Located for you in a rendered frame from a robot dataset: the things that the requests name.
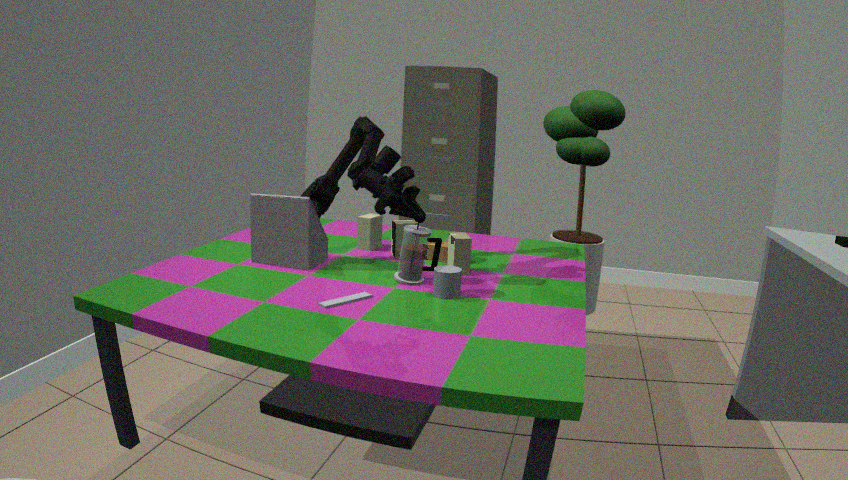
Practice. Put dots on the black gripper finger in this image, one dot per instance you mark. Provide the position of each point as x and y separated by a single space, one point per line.
412 202
401 208

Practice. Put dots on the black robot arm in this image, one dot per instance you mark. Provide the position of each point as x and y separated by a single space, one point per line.
364 172

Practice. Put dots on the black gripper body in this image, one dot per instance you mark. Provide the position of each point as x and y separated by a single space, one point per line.
387 196

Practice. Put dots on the grey flat bar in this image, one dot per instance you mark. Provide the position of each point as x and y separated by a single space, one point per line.
347 299

